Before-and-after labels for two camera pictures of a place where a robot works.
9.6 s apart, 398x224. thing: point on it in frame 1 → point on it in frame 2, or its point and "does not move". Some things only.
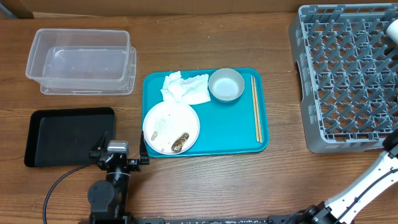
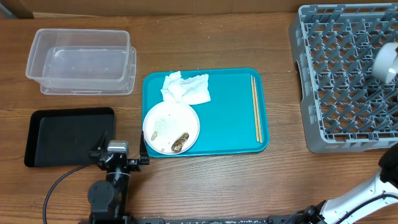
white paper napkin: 192,90 does not move
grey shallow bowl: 226,84 → 385,62
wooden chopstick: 257,112 does not move
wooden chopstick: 255,109 does not move
